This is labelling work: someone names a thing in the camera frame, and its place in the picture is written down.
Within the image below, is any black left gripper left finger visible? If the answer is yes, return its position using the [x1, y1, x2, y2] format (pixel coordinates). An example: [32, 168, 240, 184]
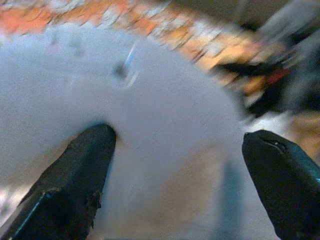
[0, 123, 117, 240]

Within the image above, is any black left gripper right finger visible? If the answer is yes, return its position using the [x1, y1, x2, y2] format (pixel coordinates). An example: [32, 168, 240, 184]
[241, 129, 320, 240]

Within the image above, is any grey little bear pillow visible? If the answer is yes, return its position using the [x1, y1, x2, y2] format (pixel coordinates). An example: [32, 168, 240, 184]
[0, 23, 251, 240]

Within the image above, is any orange cartoon print blanket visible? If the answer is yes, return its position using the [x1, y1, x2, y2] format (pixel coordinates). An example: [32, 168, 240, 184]
[0, 0, 320, 161]

